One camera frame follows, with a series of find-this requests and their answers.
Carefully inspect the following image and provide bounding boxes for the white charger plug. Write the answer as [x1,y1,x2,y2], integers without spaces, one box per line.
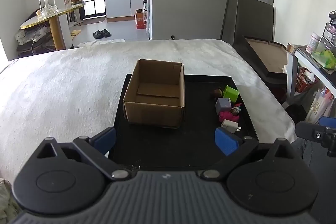
[221,119,242,134]

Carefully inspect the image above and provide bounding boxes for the pink red toy figure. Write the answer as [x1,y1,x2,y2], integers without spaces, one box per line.
[219,111,240,123]

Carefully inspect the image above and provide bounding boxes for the small red white figurine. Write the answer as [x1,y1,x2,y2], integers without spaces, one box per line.
[230,103,242,115]

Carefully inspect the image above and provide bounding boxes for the grey purple cube toy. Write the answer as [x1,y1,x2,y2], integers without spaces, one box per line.
[215,98,232,115]

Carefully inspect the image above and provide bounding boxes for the green hexagonal box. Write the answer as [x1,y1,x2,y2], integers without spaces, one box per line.
[223,85,239,103]

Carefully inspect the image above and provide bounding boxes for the brown bear figurine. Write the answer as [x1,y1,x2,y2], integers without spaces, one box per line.
[213,88,223,98]

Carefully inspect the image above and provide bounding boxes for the brown cardboard box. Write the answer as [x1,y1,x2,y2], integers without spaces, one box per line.
[123,59,185,128]

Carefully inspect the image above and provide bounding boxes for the grey side shelf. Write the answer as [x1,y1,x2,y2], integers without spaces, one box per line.
[286,44,335,104]

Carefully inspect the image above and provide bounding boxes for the white plush blanket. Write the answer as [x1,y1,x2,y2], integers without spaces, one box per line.
[1,39,296,181]

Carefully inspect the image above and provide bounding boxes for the green plastic bag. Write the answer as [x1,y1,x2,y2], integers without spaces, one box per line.
[311,43,336,70]

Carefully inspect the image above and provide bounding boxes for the white pill bottle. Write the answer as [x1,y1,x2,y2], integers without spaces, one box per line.
[306,32,321,54]

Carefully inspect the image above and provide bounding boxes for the black framed cork tray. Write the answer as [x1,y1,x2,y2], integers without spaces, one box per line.
[233,36,288,84]

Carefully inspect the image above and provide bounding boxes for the white floor mat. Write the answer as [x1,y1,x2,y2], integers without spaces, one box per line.
[77,39,125,48]

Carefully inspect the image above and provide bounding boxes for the black slippers pair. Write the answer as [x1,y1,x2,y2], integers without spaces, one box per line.
[93,29,111,39]

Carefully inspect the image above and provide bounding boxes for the yellow slippers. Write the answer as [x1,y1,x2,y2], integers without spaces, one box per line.
[71,30,81,37]

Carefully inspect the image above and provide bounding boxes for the dark upholstered board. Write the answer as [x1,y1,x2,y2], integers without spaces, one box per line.
[233,0,274,46]

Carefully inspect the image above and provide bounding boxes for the orange cardboard box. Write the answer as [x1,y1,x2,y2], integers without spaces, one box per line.
[134,9,146,30]

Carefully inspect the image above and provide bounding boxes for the gold round side table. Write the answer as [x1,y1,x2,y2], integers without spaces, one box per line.
[21,3,85,51]

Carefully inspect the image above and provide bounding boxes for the glass jar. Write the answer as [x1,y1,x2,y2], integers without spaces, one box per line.
[39,0,58,17]

